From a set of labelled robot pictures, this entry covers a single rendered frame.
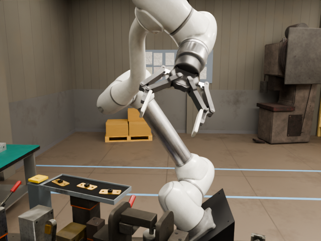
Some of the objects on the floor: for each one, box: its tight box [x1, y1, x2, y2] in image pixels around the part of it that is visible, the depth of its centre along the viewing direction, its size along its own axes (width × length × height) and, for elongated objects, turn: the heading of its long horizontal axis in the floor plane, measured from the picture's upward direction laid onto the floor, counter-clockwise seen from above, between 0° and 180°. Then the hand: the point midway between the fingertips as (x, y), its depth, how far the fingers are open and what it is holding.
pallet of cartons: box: [105, 108, 152, 142], centre depth 657 cm, size 118×89×66 cm
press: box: [252, 23, 321, 144], centre depth 607 cm, size 131×117×255 cm
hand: (168, 121), depth 68 cm, fingers open, 13 cm apart
